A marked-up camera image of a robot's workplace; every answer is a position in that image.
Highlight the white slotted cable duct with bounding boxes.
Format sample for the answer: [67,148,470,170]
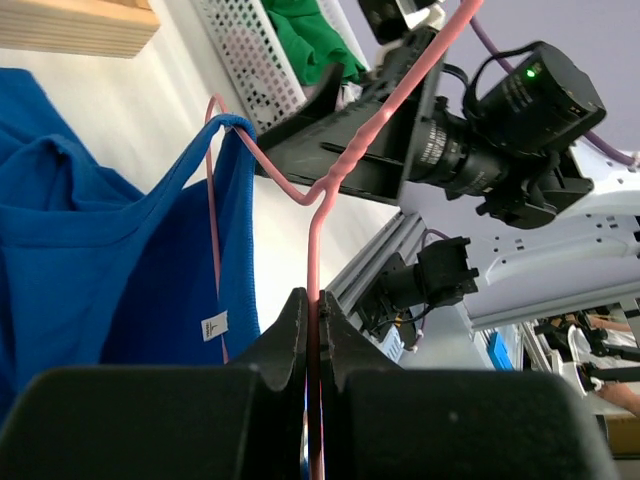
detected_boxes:
[378,326,405,364]

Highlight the white perforated plastic basket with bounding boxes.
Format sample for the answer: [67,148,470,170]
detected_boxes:
[194,1,369,133]

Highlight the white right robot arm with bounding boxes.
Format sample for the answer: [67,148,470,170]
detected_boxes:
[258,27,639,326]

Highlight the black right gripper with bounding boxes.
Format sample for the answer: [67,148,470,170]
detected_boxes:
[257,27,509,204]

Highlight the blue tank top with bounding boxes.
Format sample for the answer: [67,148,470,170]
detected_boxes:
[1,68,260,413]

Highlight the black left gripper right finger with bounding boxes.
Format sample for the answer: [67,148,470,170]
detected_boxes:
[320,293,618,479]

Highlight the wooden clothes rack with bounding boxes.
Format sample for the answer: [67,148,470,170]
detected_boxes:
[1,1,160,58]

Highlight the aluminium mounting rail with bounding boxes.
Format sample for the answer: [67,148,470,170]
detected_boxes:
[325,212,426,318]

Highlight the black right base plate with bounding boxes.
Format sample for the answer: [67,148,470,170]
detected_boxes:
[356,253,432,346]

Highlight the mauve pink tank top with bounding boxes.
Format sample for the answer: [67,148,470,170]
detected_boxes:
[251,71,363,110]

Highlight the pink hanger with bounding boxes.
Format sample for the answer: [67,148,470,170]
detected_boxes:
[204,0,486,480]

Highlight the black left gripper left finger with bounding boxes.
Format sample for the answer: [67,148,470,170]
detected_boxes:
[1,288,308,479]

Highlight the green tank top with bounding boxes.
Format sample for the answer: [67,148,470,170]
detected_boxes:
[262,0,366,86]

